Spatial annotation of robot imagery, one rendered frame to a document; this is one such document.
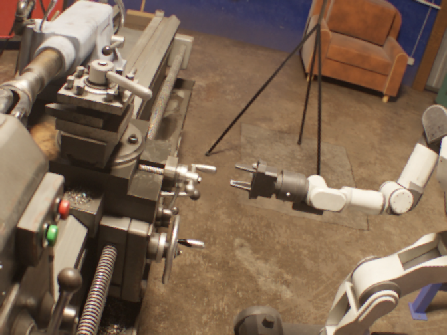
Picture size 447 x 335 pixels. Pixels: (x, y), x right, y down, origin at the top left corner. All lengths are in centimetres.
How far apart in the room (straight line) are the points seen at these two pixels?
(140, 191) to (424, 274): 92
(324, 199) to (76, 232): 72
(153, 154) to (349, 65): 361
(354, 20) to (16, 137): 468
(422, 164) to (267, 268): 121
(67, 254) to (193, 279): 128
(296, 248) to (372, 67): 261
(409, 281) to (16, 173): 131
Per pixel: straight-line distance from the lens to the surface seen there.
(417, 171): 165
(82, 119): 126
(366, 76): 505
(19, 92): 124
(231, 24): 557
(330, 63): 494
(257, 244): 273
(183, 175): 146
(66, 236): 126
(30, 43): 162
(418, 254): 176
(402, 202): 162
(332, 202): 156
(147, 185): 141
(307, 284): 260
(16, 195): 65
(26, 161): 69
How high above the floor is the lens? 168
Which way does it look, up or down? 30 degrees down
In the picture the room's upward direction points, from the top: 15 degrees clockwise
